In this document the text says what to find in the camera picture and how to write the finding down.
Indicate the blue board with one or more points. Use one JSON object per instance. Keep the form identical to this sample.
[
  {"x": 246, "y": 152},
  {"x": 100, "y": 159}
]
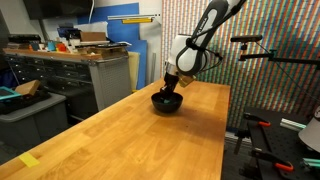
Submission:
[{"x": 126, "y": 33}]

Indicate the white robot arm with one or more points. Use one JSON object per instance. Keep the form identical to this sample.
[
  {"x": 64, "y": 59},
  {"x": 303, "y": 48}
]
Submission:
[{"x": 190, "y": 56}]

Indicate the multicolour patterned backdrop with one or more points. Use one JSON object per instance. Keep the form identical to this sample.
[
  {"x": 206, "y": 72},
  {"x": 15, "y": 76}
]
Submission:
[{"x": 273, "y": 76}]

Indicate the pale grey cone-shaped object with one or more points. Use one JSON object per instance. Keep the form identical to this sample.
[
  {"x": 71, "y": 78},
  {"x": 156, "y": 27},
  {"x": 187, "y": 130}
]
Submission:
[{"x": 311, "y": 135}]

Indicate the grey drawer cabinet with pegboard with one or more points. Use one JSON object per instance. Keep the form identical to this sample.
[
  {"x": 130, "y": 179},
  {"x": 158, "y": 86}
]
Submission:
[{"x": 73, "y": 80}]

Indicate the black foam case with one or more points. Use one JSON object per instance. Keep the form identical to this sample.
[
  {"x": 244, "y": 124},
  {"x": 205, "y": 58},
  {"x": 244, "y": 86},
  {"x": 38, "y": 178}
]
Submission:
[{"x": 26, "y": 100}]

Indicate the yellowish wrist camera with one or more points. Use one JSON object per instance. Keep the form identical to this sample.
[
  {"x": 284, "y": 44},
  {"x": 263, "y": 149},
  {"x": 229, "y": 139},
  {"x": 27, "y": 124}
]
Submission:
[{"x": 186, "y": 81}]

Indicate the black wall monitor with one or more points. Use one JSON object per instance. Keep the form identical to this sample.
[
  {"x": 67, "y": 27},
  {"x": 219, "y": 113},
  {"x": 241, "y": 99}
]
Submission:
[{"x": 58, "y": 8}]

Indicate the silver aluminium rail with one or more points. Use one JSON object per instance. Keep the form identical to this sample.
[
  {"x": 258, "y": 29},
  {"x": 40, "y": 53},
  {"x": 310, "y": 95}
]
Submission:
[{"x": 292, "y": 124}]

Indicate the wooden block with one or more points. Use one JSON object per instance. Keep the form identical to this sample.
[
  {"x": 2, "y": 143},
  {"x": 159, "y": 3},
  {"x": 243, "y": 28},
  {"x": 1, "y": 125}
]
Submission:
[{"x": 28, "y": 87}]

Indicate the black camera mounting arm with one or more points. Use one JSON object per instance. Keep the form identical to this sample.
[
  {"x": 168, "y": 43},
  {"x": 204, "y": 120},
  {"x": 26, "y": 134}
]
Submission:
[{"x": 283, "y": 60}]

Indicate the aluminium extrusion bar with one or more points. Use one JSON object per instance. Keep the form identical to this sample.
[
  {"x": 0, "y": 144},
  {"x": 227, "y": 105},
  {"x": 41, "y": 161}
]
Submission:
[{"x": 311, "y": 162}]

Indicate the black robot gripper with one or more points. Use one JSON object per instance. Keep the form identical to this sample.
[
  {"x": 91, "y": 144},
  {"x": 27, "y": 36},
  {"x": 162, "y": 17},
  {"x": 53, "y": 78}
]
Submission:
[{"x": 171, "y": 80}]

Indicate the beige panel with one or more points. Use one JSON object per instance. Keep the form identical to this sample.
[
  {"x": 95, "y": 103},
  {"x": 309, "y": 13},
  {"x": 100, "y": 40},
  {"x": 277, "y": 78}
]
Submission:
[{"x": 134, "y": 70}]

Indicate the yellow tape strip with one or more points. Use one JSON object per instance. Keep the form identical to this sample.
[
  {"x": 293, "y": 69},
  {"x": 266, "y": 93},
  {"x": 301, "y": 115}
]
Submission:
[{"x": 29, "y": 159}]

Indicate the teal cup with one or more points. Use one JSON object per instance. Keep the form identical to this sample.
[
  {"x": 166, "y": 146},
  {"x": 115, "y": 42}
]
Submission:
[{"x": 51, "y": 45}]

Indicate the yellow spirit level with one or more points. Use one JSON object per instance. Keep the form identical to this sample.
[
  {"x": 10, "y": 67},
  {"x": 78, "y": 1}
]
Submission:
[{"x": 137, "y": 20}]

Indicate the cardboard box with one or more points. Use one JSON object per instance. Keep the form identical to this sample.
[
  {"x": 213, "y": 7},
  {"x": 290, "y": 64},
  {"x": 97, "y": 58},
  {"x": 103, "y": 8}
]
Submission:
[{"x": 93, "y": 36}]

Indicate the black bowl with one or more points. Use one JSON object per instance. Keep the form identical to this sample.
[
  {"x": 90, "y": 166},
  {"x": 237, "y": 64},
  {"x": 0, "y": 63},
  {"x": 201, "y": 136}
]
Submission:
[{"x": 166, "y": 106}]

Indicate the black perforated breadboard table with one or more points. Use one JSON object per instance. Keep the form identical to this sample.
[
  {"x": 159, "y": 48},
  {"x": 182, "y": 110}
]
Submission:
[{"x": 286, "y": 143}]

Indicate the grey plastic storage bin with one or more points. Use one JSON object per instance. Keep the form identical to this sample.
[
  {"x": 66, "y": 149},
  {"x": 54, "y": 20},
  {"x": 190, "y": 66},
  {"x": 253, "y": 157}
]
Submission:
[{"x": 31, "y": 123}]

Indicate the teal frame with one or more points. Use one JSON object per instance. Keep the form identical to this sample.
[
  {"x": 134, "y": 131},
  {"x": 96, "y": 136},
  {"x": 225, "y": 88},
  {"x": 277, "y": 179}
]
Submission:
[{"x": 8, "y": 93}]

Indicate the black stereo camera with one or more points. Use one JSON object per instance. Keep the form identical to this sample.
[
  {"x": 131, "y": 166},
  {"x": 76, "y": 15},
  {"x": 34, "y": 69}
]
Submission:
[{"x": 246, "y": 38}]

